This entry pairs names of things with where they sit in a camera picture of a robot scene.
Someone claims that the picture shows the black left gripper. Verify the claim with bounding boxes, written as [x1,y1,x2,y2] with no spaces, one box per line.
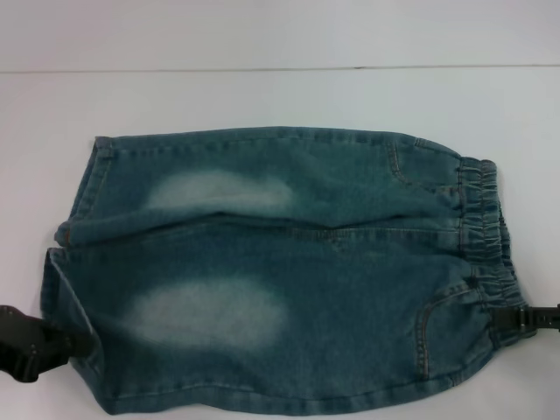
[0,305,95,384]

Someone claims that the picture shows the blue denim shorts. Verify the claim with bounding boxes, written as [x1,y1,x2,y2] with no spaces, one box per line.
[38,125,533,403]

